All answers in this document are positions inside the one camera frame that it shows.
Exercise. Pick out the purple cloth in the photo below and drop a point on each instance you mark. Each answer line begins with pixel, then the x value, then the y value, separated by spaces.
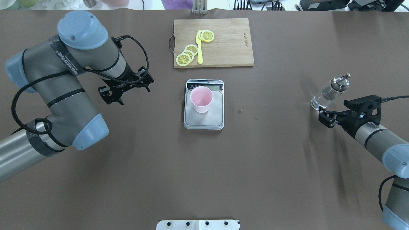
pixel 177 4

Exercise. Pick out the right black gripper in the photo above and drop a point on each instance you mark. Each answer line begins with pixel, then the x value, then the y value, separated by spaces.
pixel 349 124

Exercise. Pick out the wooden cutting board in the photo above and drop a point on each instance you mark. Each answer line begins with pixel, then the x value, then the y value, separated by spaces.
pixel 232 46

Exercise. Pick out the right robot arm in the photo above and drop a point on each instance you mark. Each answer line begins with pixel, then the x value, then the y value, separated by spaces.
pixel 364 126

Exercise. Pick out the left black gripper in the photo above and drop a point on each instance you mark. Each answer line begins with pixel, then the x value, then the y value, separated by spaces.
pixel 128 72

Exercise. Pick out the pink bowl with ice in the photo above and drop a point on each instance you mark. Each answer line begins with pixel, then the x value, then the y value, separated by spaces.
pixel 115 2

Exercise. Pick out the silver kitchen scale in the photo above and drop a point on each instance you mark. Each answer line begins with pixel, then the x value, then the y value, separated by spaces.
pixel 209 120

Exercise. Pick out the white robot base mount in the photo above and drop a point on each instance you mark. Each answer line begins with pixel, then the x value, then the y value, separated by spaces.
pixel 204 224

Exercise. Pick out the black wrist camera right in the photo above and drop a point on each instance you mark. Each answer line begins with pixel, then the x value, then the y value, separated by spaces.
pixel 365 109

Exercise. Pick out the lemon slice toy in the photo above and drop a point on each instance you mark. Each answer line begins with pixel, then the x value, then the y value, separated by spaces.
pixel 206 36
pixel 191 47
pixel 183 59
pixel 189 53

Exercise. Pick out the pink plastic cup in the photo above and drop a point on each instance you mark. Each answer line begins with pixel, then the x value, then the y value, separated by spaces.
pixel 201 98

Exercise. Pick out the yellow plastic knife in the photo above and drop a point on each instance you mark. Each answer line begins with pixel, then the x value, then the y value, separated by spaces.
pixel 199 48

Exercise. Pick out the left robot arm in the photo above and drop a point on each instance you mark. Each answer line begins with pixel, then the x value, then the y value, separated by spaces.
pixel 81 45

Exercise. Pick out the aluminium frame post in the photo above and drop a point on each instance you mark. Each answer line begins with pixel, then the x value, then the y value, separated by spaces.
pixel 200 7

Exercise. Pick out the clear glass sauce bottle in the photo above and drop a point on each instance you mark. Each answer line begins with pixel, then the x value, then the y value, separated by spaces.
pixel 331 91

